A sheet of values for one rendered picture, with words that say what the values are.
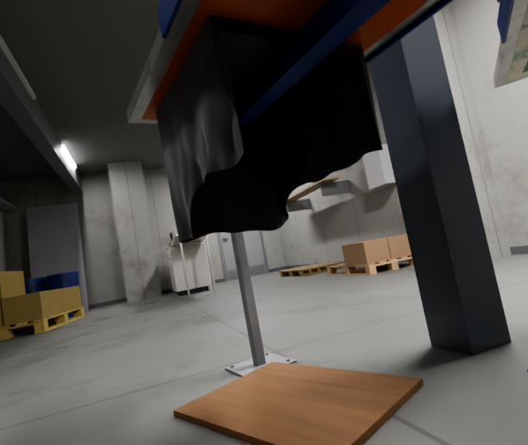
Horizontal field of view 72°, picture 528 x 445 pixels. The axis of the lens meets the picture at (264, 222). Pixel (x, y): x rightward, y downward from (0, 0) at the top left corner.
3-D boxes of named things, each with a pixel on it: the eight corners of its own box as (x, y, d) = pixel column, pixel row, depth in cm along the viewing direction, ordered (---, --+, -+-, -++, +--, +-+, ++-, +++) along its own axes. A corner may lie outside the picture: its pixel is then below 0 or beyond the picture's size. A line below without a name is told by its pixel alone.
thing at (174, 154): (177, 242, 111) (155, 110, 115) (189, 240, 113) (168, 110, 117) (244, 213, 72) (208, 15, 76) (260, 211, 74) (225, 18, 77)
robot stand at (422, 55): (467, 334, 140) (400, 43, 150) (511, 342, 123) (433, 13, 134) (431, 346, 134) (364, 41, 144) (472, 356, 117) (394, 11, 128)
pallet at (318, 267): (345, 267, 601) (344, 260, 602) (303, 276, 575) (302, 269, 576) (314, 269, 708) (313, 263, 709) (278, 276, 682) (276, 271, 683)
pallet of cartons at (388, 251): (422, 263, 437) (415, 232, 440) (372, 275, 412) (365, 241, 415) (369, 266, 539) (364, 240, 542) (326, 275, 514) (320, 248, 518)
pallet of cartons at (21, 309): (1, 333, 559) (-5, 278, 567) (86, 315, 600) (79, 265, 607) (-47, 351, 418) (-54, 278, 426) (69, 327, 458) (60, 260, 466)
